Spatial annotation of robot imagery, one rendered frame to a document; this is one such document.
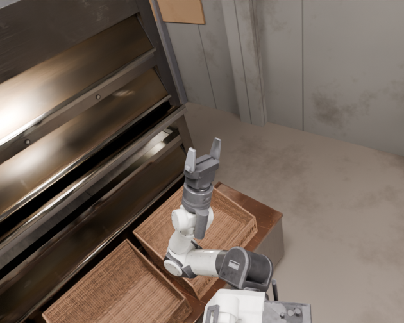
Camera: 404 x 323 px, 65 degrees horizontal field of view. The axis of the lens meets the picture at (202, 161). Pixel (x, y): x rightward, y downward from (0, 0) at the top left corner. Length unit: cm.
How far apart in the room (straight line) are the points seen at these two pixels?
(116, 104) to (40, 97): 36
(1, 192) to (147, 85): 81
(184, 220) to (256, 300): 30
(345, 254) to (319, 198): 56
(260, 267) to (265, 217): 110
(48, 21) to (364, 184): 266
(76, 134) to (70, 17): 48
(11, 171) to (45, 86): 37
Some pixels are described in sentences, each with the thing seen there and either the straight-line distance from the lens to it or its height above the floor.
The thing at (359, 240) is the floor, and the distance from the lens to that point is 278.
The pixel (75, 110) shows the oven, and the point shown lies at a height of 165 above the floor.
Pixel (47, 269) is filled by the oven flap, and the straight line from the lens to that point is 182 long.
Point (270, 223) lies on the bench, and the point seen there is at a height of 58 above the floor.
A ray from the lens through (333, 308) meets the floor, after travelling 250.
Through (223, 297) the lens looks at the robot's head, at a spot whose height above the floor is 151.
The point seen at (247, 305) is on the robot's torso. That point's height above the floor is 139.
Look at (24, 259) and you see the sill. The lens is 172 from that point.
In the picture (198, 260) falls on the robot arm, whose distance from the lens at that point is 115.
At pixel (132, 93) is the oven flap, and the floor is 157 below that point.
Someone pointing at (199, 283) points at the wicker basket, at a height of 70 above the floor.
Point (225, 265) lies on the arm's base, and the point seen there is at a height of 139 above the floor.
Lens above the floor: 229
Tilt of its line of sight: 41 degrees down
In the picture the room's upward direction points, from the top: 16 degrees counter-clockwise
